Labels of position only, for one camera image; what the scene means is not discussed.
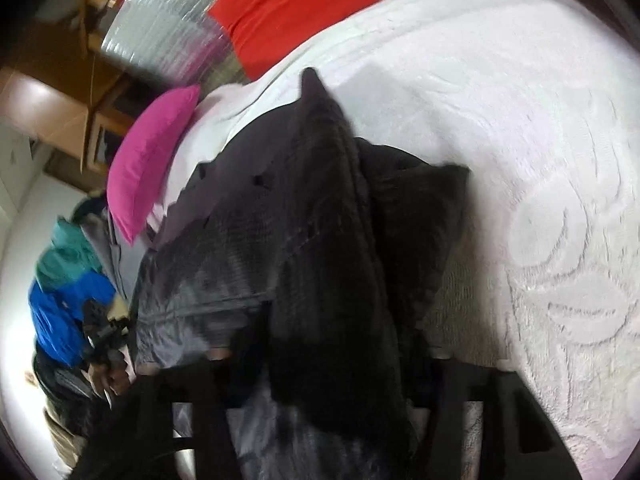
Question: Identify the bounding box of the wooden railing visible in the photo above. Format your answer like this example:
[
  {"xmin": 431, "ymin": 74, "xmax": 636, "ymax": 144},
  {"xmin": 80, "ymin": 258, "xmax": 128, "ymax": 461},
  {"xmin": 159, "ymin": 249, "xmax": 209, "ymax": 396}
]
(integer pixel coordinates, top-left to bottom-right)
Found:
[{"xmin": 70, "ymin": 0, "xmax": 122, "ymax": 57}]

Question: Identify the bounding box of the magenta pillow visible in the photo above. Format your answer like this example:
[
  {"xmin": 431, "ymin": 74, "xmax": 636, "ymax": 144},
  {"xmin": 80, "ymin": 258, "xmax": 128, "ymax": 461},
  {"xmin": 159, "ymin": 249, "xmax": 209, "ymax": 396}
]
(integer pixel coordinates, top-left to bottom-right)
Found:
[{"xmin": 107, "ymin": 85, "xmax": 202, "ymax": 246}]

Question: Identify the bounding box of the black quilted jacket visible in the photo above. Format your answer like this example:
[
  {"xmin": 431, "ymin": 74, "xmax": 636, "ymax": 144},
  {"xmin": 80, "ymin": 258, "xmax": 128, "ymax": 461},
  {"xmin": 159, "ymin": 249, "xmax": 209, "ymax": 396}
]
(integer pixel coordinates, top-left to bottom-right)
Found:
[{"xmin": 127, "ymin": 67, "xmax": 472, "ymax": 480}]

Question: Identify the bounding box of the silver foil insulation mat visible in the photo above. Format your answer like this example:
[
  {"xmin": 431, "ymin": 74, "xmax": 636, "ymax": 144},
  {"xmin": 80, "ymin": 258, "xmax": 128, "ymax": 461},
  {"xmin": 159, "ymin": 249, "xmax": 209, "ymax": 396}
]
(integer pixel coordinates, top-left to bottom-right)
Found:
[{"xmin": 100, "ymin": 0, "xmax": 241, "ymax": 92}]

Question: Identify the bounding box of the wooden cabinet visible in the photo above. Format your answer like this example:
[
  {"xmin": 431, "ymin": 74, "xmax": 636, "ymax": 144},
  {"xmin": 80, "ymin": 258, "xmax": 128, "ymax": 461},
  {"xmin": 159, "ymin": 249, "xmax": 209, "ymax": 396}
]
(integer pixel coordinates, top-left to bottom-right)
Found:
[{"xmin": 82, "ymin": 80, "xmax": 151, "ymax": 171}]

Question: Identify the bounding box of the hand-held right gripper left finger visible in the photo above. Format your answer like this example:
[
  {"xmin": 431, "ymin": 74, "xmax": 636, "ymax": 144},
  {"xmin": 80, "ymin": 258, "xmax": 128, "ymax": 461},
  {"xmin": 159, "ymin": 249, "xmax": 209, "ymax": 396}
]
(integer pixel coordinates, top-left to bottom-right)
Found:
[{"xmin": 70, "ymin": 350, "xmax": 238, "ymax": 480}]

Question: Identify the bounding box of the red pillow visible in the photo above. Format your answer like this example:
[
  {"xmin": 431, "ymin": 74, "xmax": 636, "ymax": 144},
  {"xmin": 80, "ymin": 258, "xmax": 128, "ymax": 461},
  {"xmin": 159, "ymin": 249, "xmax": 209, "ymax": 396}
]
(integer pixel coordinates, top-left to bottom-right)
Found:
[{"xmin": 207, "ymin": 0, "xmax": 386, "ymax": 81}]

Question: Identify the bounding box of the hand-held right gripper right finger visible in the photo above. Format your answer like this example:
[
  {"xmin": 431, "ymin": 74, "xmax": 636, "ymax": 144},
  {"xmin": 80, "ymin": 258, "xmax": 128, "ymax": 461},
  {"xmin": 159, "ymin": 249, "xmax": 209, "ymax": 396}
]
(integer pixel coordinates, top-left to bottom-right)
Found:
[{"xmin": 424, "ymin": 359, "xmax": 584, "ymax": 480}]

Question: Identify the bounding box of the blue jacket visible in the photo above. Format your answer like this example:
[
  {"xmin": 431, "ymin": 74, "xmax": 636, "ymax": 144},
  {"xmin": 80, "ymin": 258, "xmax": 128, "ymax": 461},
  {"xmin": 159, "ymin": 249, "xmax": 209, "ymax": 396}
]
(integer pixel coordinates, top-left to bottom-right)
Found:
[{"xmin": 27, "ymin": 272, "xmax": 118, "ymax": 368}]

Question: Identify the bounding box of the white textured blanket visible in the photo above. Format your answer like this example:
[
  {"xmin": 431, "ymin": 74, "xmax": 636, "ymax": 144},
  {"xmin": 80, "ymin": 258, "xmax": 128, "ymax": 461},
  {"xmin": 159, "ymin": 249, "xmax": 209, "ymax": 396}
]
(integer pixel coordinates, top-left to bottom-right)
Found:
[{"xmin": 150, "ymin": 0, "xmax": 638, "ymax": 480}]

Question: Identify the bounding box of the person's left hand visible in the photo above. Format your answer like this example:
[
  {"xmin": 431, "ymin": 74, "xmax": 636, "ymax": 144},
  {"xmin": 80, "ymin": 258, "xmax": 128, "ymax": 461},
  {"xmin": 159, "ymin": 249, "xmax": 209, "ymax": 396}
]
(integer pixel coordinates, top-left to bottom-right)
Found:
[{"xmin": 90, "ymin": 361, "xmax": 133, "ymax": 402}]

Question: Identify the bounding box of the grey coat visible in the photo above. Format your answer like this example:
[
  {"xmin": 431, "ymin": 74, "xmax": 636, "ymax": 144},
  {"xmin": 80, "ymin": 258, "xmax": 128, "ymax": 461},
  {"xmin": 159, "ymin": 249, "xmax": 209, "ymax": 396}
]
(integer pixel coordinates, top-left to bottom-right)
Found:
[{"xmin": 80, "ymin": 205, "xmax": 151, "ymax": 301}]

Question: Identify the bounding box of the dark navy cloth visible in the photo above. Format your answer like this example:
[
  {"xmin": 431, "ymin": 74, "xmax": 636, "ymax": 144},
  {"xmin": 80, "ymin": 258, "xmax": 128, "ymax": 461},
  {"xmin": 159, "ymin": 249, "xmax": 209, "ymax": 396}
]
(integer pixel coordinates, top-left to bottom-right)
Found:
[{"xmin": 75, "ymin": 195, "xmax": 109, "ymax": 222}]

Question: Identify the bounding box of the teal shirt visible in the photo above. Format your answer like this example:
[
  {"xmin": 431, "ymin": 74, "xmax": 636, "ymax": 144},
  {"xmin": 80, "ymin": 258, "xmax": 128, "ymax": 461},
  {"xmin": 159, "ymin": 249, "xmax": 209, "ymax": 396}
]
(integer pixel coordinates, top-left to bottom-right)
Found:
[{"xmin": 36, "ymin": 217, "xmax": 103, "ymax": 291}]

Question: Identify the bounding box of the tall wooden wardrobe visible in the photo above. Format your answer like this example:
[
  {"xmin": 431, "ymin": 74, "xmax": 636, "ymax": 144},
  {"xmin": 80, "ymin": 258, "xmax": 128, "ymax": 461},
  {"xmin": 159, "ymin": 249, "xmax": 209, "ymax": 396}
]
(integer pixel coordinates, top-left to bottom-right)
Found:
[{"xmin": 0, "ymin": 35, "xmax": 126, "ymax": 156}]

